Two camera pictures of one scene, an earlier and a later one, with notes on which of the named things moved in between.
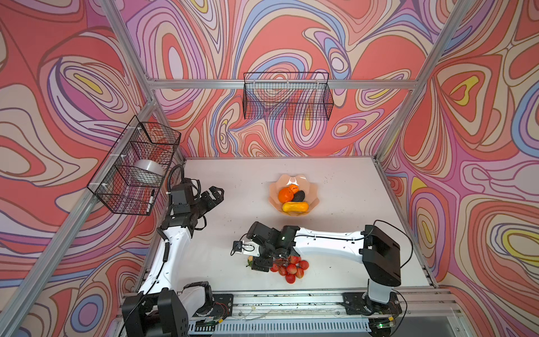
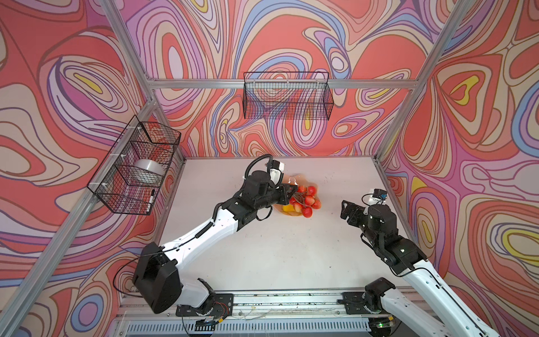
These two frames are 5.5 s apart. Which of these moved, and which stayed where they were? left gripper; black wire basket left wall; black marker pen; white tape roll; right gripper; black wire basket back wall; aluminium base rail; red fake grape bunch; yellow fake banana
Moved: red fake grape bunch; left gripper; right gripper
Stayed: black wire basket back wall; white tape roll; black wire basket left wall; black marker pen; yellow fake banana; aluminium base rail
